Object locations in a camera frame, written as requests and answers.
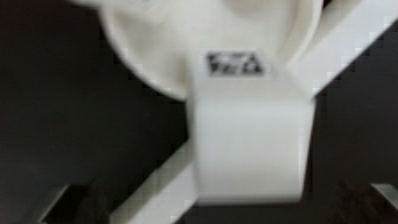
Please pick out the white stool leg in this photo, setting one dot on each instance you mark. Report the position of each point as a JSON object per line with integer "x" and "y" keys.
{"x": 250, "y": 120}

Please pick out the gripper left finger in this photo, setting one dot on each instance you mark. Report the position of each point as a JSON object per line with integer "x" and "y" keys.
{"x": 78, "y": 206}

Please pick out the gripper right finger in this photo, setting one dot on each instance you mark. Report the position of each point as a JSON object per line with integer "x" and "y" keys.
{"x": 361, "y": 207}

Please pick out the white round stool seat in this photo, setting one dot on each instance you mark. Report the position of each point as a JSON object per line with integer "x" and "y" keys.
{"x": 160, "y": 29}

